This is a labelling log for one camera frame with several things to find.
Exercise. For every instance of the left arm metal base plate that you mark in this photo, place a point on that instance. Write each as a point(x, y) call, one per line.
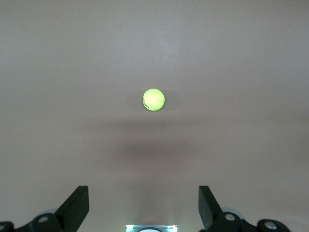
point(131, 228)

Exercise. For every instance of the yellow-green tennis ball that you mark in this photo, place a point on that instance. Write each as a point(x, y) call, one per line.
point(153, 99)

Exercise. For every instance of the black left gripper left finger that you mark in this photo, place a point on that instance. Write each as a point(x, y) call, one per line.
point(70, 212)

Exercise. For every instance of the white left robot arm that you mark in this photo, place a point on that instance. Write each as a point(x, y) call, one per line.
point(150, 230)

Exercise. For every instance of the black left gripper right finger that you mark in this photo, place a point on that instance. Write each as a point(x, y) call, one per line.
point(212, 212)

